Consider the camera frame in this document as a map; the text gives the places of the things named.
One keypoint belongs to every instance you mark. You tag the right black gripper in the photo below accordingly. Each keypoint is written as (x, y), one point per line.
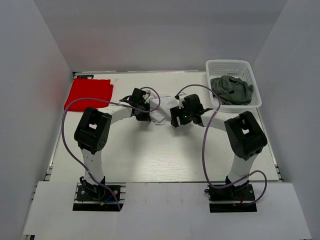
(176, 112)

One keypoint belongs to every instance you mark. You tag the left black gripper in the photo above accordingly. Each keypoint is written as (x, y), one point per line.
(146, 117)

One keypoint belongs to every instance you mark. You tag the white t-shirt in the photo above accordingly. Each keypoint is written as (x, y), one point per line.
(162, 115)

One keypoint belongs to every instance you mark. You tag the dark grey t-shirt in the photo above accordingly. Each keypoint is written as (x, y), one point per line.
(232, 90)

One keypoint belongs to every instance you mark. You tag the folded red t-shirt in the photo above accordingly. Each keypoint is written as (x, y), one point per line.
(89, 88)

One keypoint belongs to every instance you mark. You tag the white plastic basket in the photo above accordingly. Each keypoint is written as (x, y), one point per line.
(238, 69)

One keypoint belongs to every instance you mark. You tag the blue label sticker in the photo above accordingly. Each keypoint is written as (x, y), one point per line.
(86, 76)

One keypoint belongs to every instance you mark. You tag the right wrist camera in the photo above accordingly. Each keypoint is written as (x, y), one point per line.
(180, 99)

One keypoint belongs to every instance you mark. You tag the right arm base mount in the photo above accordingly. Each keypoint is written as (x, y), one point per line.
(233, 199)

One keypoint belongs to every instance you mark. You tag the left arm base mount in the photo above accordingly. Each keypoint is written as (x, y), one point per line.
(86, 201)

